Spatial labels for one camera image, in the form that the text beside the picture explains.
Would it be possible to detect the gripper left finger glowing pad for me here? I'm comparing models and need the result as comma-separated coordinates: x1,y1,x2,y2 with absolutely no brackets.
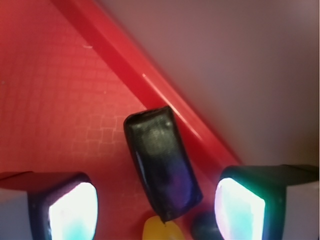
0,171,98,240

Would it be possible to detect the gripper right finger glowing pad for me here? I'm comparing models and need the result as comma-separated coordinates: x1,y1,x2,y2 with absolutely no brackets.
214,164,320,240

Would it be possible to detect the black box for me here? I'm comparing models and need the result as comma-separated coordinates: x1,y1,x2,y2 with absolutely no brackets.
123,106,203,223

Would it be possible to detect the dark blue oval toy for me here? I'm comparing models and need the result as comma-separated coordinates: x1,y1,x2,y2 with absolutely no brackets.
191,211,223,240

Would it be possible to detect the yellow rubber duck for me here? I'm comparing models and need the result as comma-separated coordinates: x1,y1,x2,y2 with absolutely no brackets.
142,216,186,240

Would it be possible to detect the orange plastic tray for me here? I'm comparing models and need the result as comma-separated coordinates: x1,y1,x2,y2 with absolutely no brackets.
0,0,238,240

